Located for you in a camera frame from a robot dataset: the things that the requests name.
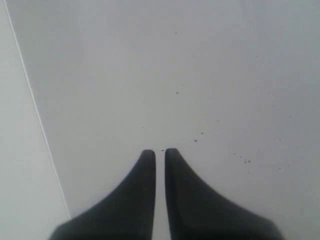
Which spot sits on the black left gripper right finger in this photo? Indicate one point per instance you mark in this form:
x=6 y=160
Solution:
x=197 y=212

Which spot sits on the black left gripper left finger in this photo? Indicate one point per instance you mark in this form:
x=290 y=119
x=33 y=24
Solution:
x=127 y=213

